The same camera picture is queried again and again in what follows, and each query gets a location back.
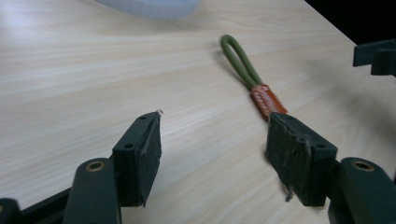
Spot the green cord loop leather wrap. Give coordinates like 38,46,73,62
219,34,289,122

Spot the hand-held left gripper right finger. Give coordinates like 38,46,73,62
264,112,339,208

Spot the white translucent container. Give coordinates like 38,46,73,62
92,0,203,21

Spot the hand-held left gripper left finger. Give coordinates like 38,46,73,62
111,110,163,208

